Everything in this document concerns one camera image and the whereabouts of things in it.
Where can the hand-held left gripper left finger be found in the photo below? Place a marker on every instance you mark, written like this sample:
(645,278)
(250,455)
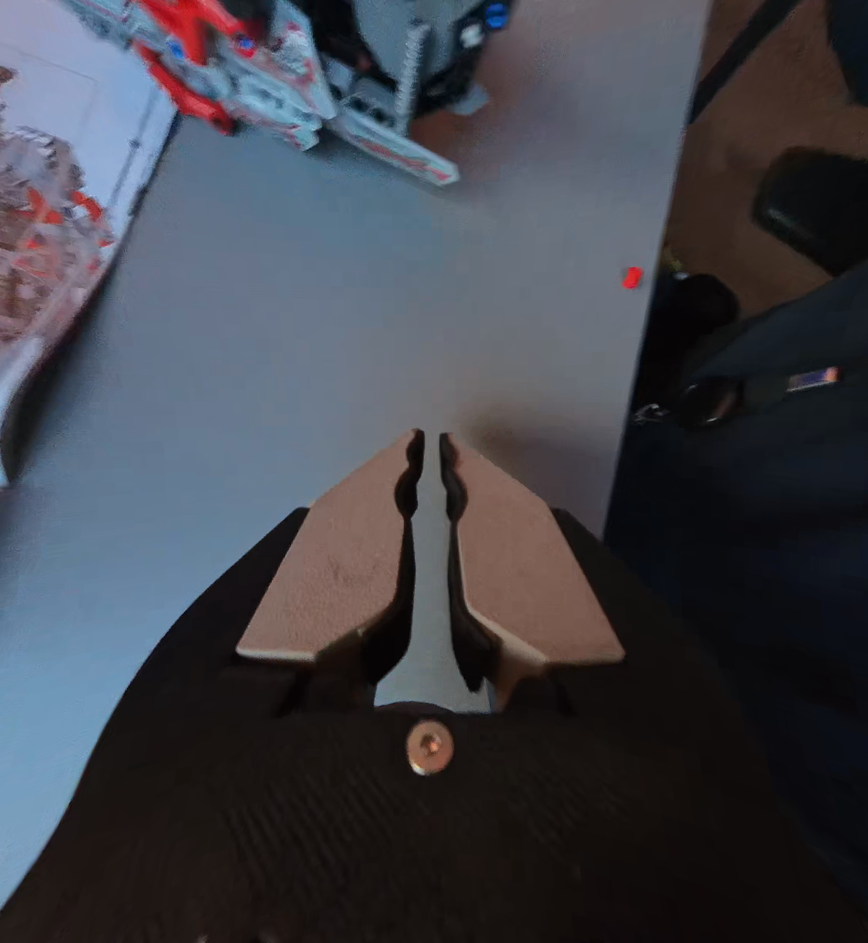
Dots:
(330,574)

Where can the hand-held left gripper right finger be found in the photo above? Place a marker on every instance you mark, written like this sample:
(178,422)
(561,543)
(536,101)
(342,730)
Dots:
(537,582)

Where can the small red lego bush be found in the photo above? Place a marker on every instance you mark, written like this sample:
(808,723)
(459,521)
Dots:
(631,278)

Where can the black grey lego truck model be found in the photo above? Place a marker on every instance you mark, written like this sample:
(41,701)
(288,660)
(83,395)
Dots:
(294,74)

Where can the open instruction booklet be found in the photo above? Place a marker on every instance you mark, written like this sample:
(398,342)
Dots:
(36,221)

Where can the black floor stand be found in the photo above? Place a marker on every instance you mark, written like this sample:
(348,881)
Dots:
(743,59)

